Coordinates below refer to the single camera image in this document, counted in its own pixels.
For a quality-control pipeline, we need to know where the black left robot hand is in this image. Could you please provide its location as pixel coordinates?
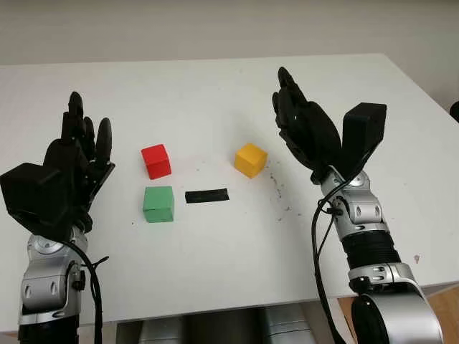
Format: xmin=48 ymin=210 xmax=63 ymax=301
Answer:
xmin=42 ymin=91 xmax=116 ymax=232

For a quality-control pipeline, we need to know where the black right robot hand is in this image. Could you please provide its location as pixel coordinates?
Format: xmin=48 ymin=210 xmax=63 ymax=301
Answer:
xmin=271 ymin=66 xmax=345 ymax=186

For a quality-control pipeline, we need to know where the yellow cube block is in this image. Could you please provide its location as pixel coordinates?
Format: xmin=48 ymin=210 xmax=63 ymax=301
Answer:
xmin=234 ymin=143 xmax=269 ymax=179

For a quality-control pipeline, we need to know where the red cube block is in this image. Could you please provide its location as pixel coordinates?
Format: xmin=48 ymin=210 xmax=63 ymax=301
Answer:
xmin=141 ymin=143 xmax=172 ymax=179

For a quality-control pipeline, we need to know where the green cube block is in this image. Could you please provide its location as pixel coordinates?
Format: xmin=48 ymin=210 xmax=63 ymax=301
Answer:
xmin=142 ymin=186 xmax=176 ymax=224

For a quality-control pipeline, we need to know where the black tape strip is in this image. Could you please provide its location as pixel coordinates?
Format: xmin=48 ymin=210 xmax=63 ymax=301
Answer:
xmin=184 ymin=187 xmax=230 ymax=206

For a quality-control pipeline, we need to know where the white table leg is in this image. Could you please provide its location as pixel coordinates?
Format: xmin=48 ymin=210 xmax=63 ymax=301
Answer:
xmin=313 ymin=297 xmax=356 ymax=344

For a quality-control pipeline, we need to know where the grey robot lower body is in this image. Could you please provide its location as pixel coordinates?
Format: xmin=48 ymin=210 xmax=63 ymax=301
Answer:
xmin=138 ymin=304 xmax=320 ymax=344

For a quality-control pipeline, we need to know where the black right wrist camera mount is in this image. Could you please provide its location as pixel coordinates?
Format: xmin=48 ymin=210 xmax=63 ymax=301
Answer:
xmin=339 ymin=102 xmax=388 ymax=180

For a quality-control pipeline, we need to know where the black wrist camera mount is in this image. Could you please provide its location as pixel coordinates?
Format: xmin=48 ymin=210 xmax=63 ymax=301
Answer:
xmin=339 ymin=102 xmax=388 ymax=180
xmin=0 ymin=163 xmax=72 ymax=234

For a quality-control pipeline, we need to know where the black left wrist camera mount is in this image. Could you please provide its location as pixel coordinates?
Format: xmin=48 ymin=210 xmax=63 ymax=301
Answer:
xmin=0 ymin=163 xmax=72 ymax=234

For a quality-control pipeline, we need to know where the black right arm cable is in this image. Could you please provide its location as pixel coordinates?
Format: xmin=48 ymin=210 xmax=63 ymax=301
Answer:
xmin=310 ymin=178 xmax=345 ymax=344

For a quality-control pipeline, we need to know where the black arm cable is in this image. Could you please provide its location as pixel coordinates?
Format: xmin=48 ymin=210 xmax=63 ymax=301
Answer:
xmin=62 ymin=240 xmax=110 ymax=344
xmin=310 ymin=178 xmax=345 ymax=344

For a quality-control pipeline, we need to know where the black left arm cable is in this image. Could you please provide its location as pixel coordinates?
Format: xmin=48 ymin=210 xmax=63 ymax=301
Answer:
xmin=62 ymin=240 xmax=110 ymax=344

